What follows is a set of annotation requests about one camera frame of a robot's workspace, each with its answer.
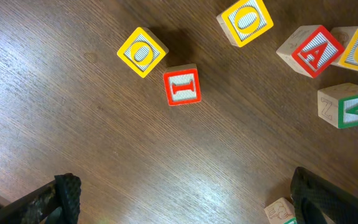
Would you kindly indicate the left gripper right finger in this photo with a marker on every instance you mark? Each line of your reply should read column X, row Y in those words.
column 315, row 198

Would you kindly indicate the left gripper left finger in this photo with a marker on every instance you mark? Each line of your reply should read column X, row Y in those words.
column 56, row 202

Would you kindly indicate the green R block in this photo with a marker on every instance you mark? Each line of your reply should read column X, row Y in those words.
column 281, row 212

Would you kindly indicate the green V block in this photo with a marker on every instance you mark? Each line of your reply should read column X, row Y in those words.
column 338, row 105

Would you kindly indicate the red A block lower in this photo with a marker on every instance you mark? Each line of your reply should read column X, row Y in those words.
column 310, row 50

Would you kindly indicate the red I block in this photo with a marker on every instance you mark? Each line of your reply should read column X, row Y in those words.
column 182, row 85

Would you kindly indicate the yellow O block lower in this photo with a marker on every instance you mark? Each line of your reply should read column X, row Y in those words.
column 142, row 51

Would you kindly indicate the yellow o block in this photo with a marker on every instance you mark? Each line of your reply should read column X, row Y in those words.
column 244, row 21
column 142, row 51

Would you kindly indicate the yellow O block upper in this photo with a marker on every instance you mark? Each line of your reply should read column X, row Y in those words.
column 244, row 21

